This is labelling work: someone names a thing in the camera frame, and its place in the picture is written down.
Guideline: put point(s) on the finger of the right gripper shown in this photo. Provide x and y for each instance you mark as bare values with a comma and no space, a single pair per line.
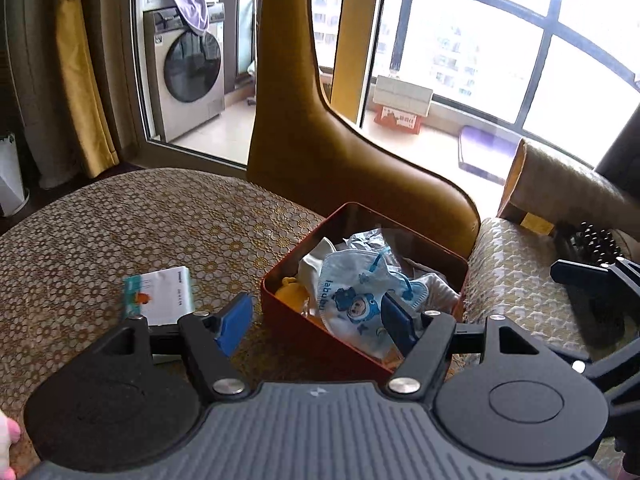
584,276

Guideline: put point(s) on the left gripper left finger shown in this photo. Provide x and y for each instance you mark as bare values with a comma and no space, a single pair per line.
208,341

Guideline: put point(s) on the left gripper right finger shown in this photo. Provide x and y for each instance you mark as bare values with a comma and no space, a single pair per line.
423,339

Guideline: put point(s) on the yellow rubber chicken toy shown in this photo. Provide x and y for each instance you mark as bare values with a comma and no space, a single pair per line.
294,295

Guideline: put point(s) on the blue cartoon face mask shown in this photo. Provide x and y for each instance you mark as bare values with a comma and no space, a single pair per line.
352,285

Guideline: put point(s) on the white fabric piece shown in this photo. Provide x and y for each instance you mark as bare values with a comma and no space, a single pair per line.
310,266

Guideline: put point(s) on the teal white tissue pack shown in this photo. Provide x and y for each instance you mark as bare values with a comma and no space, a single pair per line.
162,296

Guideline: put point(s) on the rolled beige mat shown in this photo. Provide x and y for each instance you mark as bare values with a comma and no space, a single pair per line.
554,187

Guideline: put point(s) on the clear plastic bag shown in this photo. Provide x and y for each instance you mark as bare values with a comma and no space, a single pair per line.
373,241

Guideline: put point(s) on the purple floor mat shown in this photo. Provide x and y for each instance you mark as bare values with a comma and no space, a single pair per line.
487,154

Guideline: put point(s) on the tan giraffe shaped chair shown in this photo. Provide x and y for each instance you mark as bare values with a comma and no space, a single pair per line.
304,151

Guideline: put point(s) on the white bunny plush toy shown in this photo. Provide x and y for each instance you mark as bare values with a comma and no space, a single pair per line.
10,433

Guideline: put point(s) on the red white cardboard box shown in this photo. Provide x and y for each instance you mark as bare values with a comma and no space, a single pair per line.
400,105

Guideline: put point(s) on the white plant pot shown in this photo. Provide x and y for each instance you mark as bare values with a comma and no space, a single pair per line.
13,194

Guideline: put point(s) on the front load washing machine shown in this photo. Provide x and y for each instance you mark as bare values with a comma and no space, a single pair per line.
185,71

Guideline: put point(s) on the yellow curtain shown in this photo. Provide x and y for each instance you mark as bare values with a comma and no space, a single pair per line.
83,99

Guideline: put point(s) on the purple towel on washer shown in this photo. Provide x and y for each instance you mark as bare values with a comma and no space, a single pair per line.
195,14

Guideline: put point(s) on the tall covered air conditioner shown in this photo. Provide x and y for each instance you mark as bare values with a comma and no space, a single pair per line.
39,90

